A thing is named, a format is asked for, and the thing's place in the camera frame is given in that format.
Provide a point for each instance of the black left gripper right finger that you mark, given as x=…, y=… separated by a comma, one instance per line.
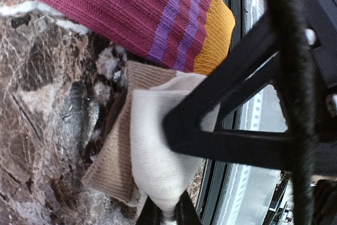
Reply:
x=185, y=212

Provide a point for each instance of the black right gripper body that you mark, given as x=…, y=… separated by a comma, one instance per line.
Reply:
x=310, y=145

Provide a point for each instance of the maroon purple orange sock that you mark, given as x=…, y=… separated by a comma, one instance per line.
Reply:
x=184, y=35

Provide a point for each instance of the brown and white sock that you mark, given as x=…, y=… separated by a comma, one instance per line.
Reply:
x=135, y=161

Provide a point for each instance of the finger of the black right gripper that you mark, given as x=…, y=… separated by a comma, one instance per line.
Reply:
x=256, y=66

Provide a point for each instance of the white slotted cable duct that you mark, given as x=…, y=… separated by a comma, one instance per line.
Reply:
x=244, y=197

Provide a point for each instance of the black front table rail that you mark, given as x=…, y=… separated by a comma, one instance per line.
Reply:
x=223, y=153

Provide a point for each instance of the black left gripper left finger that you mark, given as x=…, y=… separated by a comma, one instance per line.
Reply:
x=151, y=214

